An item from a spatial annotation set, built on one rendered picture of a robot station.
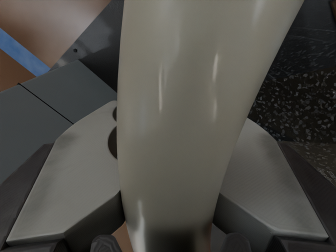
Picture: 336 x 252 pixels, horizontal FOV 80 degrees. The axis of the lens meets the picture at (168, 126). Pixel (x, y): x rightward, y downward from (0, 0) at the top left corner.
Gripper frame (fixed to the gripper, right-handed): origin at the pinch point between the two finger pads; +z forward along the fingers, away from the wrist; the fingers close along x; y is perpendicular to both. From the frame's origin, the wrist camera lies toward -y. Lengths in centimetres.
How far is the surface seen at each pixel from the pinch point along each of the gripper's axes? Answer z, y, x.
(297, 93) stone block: 21.4, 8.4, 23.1
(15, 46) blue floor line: 98, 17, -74
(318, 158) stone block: 15.1, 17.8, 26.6
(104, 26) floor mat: 93, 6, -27
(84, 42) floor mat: 93, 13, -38
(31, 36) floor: 98, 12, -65
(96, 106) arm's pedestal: 68, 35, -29
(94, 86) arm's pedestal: 81, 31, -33
